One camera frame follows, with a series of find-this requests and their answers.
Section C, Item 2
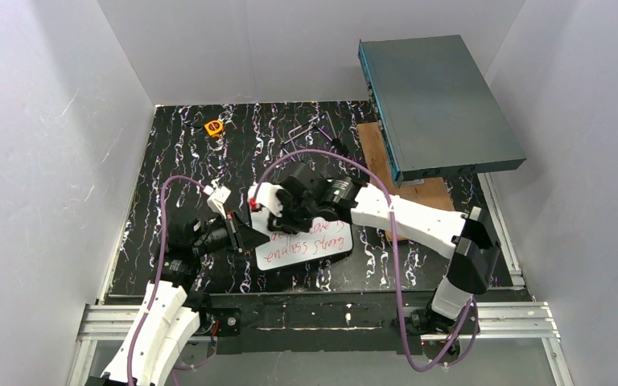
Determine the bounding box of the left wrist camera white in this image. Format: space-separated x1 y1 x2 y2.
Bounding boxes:
203 185 231 218

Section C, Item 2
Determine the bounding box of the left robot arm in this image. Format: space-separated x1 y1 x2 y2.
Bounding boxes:
85 212 270 385

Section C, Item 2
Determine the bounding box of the small white whiteboard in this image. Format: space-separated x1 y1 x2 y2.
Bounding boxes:
250 208 353 271

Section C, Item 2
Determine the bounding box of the brown wooden board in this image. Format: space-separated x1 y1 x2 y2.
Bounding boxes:
356 122 456 243

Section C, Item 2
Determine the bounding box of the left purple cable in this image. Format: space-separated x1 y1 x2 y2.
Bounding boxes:
126 175 214 386

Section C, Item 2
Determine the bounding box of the orange tape measure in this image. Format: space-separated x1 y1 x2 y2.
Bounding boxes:
204 120 225 138

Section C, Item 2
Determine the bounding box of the purple cable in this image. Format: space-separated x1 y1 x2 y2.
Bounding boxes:
126 175 214 386
253 149 480 373

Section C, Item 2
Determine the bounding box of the metal wire whiteboard stand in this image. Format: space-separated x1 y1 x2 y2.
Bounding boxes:
280 113 349 157

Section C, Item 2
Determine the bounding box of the grey metal network switch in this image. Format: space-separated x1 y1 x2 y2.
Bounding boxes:
358 35 526 187

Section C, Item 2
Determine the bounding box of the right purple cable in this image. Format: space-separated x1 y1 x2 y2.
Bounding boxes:
253 149 480 373

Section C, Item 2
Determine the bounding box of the aluminium frame rail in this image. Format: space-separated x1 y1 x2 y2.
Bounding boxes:
68 175 573 385

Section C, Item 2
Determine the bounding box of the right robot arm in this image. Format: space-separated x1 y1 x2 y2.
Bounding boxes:
249 162 501 331

